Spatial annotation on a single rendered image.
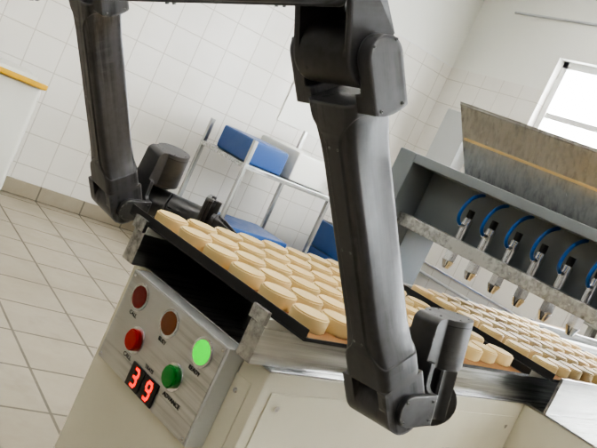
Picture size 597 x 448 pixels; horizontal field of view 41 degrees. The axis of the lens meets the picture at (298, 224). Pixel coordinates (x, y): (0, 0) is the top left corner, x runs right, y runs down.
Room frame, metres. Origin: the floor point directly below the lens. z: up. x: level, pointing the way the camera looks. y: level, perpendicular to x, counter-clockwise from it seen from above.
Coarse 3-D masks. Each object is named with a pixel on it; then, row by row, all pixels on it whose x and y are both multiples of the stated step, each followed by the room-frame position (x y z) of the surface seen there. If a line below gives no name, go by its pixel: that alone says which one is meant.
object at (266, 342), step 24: (264, 312) 0.91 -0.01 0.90; (264, 336) 0.92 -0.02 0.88; (288, 336) 0.95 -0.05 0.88; (264, 360) 0.93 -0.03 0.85; (288, 360) 0.96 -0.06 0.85; (312, 360) 0.99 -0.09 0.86; (336, 360) 1.02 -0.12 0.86; (456, 384) 1.25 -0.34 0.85; (480, 384) 1.31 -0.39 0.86; (504, 384) 1.37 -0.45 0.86; (528, 384) 1.43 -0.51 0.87; (552, 384) 1.50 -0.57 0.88
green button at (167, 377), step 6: (168, 366) 0.99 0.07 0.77; (174, 366) 0.98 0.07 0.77; (162, 372) 0.99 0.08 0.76; (168, 372) 0.98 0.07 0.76; (174, 372) 0.98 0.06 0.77; (162, 378) 0.99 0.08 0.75; (168, 378) 0.98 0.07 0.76; (174, 378) 0.97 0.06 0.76; (168, 384) 0.98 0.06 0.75; (174, 384) 0.97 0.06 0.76
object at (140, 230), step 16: (144, 224) 1.11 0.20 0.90; (144, 240) 1.12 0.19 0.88; (160, 240) 1.13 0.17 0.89; (128, 256) 1.12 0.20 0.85; (144, 256) 1.12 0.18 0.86; (160, 256) 1.14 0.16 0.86; (176, 256) 1.16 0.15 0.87; (176, 272) 1.17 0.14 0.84; (192, 272) 1.19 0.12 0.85; (208, 272) 1.22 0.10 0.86; (592, 352) 2.31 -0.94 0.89
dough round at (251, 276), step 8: (232, 264) 1.02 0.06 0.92; (240, 264) 1.03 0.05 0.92; (232, 272) 1.01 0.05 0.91; (240, 272) 1.00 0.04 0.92; (248, 272) 1.01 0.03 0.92; (256, 272) 1.02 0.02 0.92; (248, 280) 1.00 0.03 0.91; (256, 280) 1.01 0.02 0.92; (264, 280) 1.02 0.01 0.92; (256, 288) 1.01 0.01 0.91
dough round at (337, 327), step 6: (324, 312) 0.98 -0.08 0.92; (330, 312) 0.99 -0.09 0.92; (336, 312) 1.01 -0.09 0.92; (330, 318) 0.97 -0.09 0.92; (336, 318) 0.97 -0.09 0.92; (342, 318) 0.99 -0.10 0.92; (330, 324) 0.96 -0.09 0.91; (336, 324) 0.96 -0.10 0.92; (342, 324) 0.96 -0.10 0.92; (330, 330) 0.96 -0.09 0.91; (336, 330) 0.96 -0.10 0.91; (342, 330) 0.96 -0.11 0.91; (336, 336) 0.96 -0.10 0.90; (342, 336) 0.97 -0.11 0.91
